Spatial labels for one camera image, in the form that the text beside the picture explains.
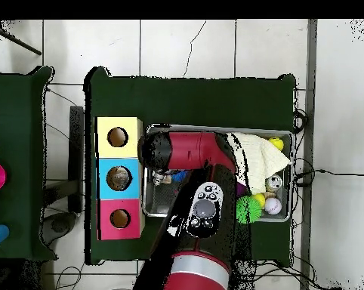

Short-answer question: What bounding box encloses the black upright panel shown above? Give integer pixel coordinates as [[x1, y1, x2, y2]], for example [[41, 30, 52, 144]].
[[67, 105, 85, 212]]

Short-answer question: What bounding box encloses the cream waffle cloth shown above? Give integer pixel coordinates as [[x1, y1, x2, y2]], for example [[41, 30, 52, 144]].
[[227, 131, 292, 196]]

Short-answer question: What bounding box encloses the grey chair base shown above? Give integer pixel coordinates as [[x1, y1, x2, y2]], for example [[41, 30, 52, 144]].
[[41, 211, 77, 245]]

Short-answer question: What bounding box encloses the green spiky rubber ball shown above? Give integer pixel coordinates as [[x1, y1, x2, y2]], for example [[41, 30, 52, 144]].
[[236, 195, 263, 224]]

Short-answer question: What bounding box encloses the wooden box with three holes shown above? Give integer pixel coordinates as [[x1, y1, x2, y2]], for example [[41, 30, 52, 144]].
[[93, 116, 145, 241]]

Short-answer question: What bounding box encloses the blue spiky rubber ball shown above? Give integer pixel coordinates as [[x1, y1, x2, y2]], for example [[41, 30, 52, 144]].
[[171, 170, 189, 183]]

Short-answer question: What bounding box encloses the black cable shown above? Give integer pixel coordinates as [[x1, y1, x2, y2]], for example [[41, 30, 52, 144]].
[[293, 168, 364, 187]]

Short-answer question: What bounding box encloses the white baseball with red stitches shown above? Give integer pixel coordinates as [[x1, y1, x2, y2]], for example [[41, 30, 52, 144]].
[[264, 197, 282, 215]]

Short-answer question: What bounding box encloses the dark green table cloth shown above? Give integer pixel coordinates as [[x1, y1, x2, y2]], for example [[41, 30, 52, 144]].
[[84, 66, 298, 265], [0, 66, 57, 261]]

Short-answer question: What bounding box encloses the yellow smiley face ball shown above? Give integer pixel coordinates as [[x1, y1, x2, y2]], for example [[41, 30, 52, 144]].
[[267, 137, 285, 152]]

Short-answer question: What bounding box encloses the black tripod leg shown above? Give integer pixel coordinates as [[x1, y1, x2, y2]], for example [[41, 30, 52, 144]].
[[0, 20, 42, 56]]

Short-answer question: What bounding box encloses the plain yellow ball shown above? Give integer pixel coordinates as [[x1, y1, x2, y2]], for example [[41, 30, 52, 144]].
[[251, 193, 266, 209]]

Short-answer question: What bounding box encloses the shallow wire mesh bin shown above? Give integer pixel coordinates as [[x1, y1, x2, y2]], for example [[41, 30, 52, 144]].
[[143, 123, 294, 223]]

